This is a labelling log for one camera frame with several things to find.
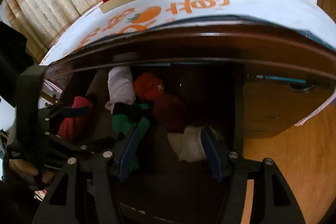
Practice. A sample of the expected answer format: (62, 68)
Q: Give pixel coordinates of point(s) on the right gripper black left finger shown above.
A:
(87, 188)

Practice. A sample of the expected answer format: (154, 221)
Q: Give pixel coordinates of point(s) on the green underwear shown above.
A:
(127, 119)

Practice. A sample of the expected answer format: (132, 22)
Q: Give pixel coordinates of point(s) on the pale pink underwear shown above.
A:
(120, 87)

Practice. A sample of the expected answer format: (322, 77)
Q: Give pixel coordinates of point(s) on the red orange underwear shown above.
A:
(148, 87)

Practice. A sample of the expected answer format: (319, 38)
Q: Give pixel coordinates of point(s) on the dark red knit underwear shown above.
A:
(73, 128)

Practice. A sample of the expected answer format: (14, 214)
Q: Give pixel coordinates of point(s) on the cream underwear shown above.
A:
(188, 146)

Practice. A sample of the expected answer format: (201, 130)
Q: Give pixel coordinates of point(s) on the person's left hand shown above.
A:
(22, 167)

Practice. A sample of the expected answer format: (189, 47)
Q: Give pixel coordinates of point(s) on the pink striped cloth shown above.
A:
(317, 110)

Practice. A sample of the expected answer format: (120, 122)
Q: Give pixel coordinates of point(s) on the black garment on rack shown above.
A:
(14, 61)

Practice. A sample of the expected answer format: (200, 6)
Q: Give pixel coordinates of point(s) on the dark wooden desk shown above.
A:
(287, 75)

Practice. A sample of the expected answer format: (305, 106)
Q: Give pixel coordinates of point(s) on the white tablecloth with orange fruit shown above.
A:
(140, 15)

